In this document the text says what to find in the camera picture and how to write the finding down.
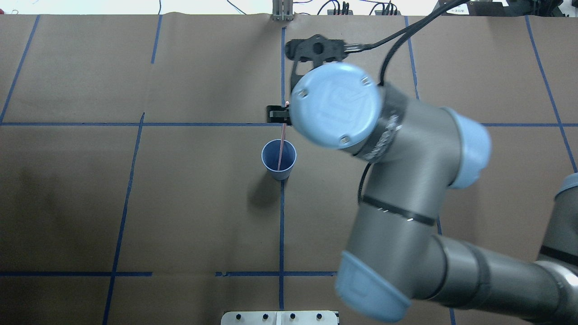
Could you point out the blue ribbed plastic cup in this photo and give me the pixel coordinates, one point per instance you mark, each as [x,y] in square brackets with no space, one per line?
[269,156]

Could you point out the aluminium frame post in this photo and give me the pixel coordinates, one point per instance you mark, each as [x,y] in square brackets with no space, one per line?
[282,10]

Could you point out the black box with label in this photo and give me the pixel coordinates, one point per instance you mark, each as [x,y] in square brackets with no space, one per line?
[484,8]

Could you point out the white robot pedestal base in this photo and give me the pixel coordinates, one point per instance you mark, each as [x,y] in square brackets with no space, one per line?
[303,317]

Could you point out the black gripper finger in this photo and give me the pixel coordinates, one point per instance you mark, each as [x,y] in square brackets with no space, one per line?
[278,114]

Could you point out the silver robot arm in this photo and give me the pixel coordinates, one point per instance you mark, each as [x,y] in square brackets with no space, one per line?
[417,153]

